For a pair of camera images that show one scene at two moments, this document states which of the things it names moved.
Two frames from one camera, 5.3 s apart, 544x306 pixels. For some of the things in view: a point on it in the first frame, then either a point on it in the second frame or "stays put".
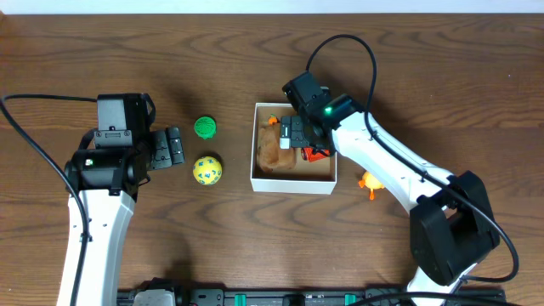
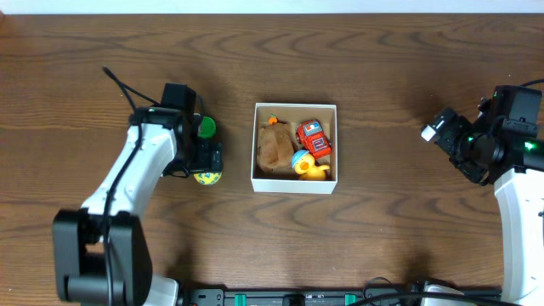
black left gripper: [161, 149] to [210, 157]
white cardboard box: [315, 177] stays put
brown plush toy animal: [269, 154] stays put
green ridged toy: [205, 127] stays put
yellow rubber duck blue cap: [371, 182] to [303, 163]
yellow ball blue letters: [207, 170] stays put
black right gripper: [293, 132] to [447, 140]
